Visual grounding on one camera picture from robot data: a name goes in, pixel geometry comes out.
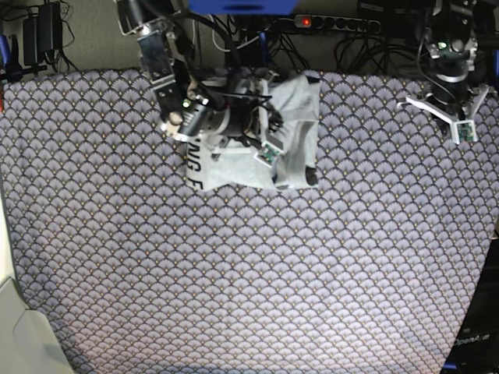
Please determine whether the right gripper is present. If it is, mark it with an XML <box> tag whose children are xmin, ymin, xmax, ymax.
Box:
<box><xmin>160</xmin><ymin>93</ymin><xmax>271</xmax><ymax>143</ymax></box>

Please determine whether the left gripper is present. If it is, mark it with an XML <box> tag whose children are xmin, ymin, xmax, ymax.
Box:
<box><xmin>423</xmin><ymin>41</ymin><xmax>478</xmax><ymax>136</ymax></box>

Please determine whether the light grey T-shirt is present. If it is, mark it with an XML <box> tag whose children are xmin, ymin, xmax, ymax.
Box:
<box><xmin>186</xmin><ymin>74</ymin><xmax>320</xmax><ymax>192</ymax></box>

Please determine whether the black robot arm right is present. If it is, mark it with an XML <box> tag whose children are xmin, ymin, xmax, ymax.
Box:
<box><xmin>116</xmin><ymin>1</ymin><xmax>283</xmax><ymax>148</ymax></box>

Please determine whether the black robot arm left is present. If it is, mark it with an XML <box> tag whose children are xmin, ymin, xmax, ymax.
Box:
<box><xmin>406</xmin><ymin>1</ymin><xmax>490</xmax><ymax>145</ymax></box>

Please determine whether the black power strip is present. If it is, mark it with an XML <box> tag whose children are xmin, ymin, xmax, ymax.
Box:
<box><xmin>271</xmin><ymin>14</ymin><xmax>382</xmax><ymax>35</ymax></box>

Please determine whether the fan-patterned purple tablecloth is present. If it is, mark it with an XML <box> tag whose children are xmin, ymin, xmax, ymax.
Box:
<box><xmin>1</xmin><ymin>70</ymin><xmax>498</xmax><ymax>373</ymax></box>

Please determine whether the black power adapter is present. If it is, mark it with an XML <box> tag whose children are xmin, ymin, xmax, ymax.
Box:
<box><xmin>22</xmin><ymin>2</ymin><xmax>63</xmax><ymax>66</ymax></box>

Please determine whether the black OpenArm base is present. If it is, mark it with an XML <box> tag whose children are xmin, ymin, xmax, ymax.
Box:
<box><xmin>441</xmin><ymin>238</ymin><xmax>498</xmax><ymax>373</ymax></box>

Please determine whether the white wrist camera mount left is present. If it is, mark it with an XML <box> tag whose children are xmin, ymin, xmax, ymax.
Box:
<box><xmin>397</xmin><ymin>83</ymin><xmax>497</xmax><ymax>145</ymax></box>

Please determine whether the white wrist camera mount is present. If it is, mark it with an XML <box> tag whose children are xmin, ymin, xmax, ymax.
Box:
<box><xmin>397</xmin><ymin>83</ymin><xmax>497</xmax><ymax>145</ymax></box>
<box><xmin>210</xmin><ymin>77</ymin><xmax>288</xmax><ymax>169</ymax></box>

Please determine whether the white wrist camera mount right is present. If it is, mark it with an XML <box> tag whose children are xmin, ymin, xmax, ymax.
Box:
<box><xmin>210</xmin><ymin>77</ymin><xmax>288</xmax><ymax>169</ymax></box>

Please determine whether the white cable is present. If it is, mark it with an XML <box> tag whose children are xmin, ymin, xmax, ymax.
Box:
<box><xmin>190</xmin><ymin>15</ymin><xmax>261</xmax><ymax>54</ymax></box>

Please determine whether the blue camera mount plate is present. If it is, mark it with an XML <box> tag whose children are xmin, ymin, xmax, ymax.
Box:
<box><xmin>188</xmin><ymin>0</ymin><xmax>298</xmax><ymax>15</ymax></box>

